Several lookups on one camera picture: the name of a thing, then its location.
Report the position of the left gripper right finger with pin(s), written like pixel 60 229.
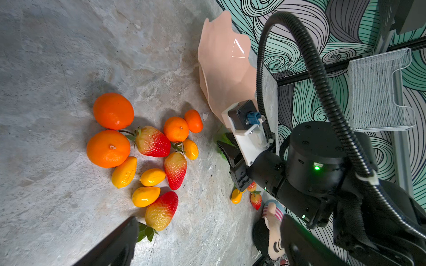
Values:
pixel 303 249

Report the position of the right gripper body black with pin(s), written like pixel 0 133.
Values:
pixel 268 171

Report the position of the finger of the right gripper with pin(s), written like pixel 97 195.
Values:
pixel 240 177
pixel 232 153

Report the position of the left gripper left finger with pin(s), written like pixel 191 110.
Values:
pixel 117 249

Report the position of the pink fruit bowl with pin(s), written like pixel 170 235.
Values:
pixel 226 75

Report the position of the green grape bunch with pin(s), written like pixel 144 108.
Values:
pixel 223 138

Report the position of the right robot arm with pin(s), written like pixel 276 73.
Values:
pixel 324 172

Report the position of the yellow mango right lower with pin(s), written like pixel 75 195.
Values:
pixel 236 196

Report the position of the yellow mango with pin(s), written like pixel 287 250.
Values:
pixel 236 196
pixel 152 177
pixel 123 175
pixel 145 196
pixel 190 149

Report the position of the pig-face plush doll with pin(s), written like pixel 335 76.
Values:
pixel 266 233

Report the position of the yellow mango top right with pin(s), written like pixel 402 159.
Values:
pixel 190 149

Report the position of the small orange right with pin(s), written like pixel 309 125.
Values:
pixel 194 121

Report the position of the small orange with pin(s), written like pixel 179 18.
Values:
pixel 194 121
pixel 176 129

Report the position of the strawberry bottom left cluster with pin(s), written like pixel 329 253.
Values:
pixel 158 216

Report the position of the strawberry cluster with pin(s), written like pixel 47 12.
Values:
pixel 152 142
pixel 175 166
pixel 158 216

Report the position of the strawberry middle left cluster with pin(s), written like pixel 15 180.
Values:
pixel 175 166

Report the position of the small orange left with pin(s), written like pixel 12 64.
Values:
pixel 176 129

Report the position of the yellow mango left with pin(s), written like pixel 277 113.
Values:
pixel 123 175

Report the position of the yellow mango middle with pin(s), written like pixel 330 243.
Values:
pixel 152 177

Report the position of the strawberry upper left cluster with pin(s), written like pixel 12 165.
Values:
pixel 152 142

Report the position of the large orange lower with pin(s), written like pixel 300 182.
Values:
pixel 108 149

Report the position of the large orange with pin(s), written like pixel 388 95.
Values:
pixel 108 149
pixel 113 111

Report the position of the large orange upper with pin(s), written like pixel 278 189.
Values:
pixel 113 111

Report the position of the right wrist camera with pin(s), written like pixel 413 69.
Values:
pixel 246 124

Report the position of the clear plastic wall bin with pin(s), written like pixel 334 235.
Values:
pixel 373 103

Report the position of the aluminium rail right wall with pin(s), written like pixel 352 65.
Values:
pixel 398 17

